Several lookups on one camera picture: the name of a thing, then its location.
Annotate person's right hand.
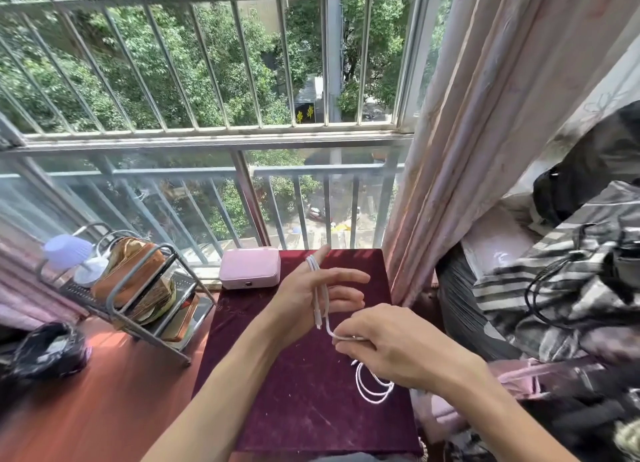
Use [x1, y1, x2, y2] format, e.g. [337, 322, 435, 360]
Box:
[332, 304, 484, 396]

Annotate person's left hand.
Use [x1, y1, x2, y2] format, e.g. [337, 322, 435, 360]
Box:
[272, 244, 371, 347]

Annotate white charging cable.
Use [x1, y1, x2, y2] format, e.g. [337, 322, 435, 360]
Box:
[305, 254, 396, 405]

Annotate person's left forearm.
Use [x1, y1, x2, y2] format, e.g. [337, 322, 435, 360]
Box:
[141, 296, 297, 462]

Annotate person's right forearm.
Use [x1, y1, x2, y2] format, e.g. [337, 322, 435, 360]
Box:
[434, 357, 581, 462]

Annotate pink rectangular case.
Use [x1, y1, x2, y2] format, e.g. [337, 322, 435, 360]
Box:
[219, 247, 282, 290]

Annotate dark red velvet cloth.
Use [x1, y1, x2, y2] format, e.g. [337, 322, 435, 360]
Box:
[192, 249, 424, 455]

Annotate dark pleated fabric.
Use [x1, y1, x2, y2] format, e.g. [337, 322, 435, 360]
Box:
[435, 246, 523, 362]

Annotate grey balcony railing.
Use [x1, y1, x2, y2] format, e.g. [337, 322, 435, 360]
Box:
[0, 149, 407, 265]

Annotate brown flat box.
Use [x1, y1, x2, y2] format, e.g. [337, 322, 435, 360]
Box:
[160, 292, 202, 343]

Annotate pink bag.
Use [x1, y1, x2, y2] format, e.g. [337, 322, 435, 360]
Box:
[410, 356, 608, 430]

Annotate golden brown pouch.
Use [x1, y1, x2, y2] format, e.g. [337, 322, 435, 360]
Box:
[91, 237, 169, 308]

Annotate pink floral curtain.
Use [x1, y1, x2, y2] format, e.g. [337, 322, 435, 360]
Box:
[381, 0, 640, 308]

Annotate metal window security bars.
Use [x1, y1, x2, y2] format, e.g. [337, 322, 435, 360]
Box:
[0, 0, 431, 145]

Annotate black white striped cloth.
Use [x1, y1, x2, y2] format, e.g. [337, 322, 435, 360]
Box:
[472, 181, 640, 363]

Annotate black fabric bag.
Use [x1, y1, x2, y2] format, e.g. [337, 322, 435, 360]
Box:
[532, 101, 640, 228]

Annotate black plastic bag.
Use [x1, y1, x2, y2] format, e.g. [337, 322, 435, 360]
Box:
[0, 321, 92, 395]

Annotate pink curtain with stripes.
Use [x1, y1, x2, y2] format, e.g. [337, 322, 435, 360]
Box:
[0, 222, 87, 330]

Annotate grey metal wire rack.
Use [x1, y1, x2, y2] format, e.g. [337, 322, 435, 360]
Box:
[37, 222, 217, 367]

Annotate black cable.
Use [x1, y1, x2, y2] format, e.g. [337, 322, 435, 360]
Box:
[523, 224, 628, 328]

